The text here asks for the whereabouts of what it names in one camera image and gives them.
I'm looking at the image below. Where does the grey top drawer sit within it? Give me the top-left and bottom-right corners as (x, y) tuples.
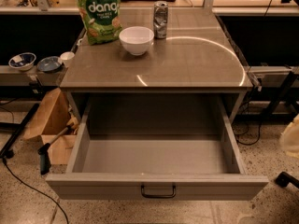
(46, 93), (268, 201)

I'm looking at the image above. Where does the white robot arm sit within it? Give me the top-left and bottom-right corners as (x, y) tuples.
(279, 114), (299, 159)

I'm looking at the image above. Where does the grey drawer cabinet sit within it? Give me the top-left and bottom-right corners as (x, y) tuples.
(60, 7), (252, 119)

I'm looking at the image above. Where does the small white cup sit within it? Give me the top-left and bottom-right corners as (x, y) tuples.
(60, 51), (75, 67)

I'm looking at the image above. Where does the crushed silver can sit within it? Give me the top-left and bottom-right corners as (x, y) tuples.
(153, 1), (168, 39)

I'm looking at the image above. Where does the brown cardboard box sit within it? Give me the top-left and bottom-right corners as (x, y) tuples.
(23, 88), (76, 164)

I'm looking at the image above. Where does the blue plate bowl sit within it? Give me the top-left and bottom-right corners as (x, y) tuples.
(37, 56), (63, 73)

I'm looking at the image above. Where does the green dang chips bag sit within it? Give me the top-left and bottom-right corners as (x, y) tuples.
(77, 0), (122, 45)

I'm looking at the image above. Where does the black pole on floor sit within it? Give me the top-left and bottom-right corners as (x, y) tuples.
(0, 104), (39, 159)

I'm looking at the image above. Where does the black chair foot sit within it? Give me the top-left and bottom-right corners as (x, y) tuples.
(275, 172), (299, 189)

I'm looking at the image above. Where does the black drawer handle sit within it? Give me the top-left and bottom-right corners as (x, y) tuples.
(140, 185), (177, 199)

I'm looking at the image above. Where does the black handled tool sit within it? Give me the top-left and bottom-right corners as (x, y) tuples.
(37, 118), (78, 175)

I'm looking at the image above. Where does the black floor cable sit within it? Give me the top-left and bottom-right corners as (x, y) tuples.
(1, 157), (70, 224)

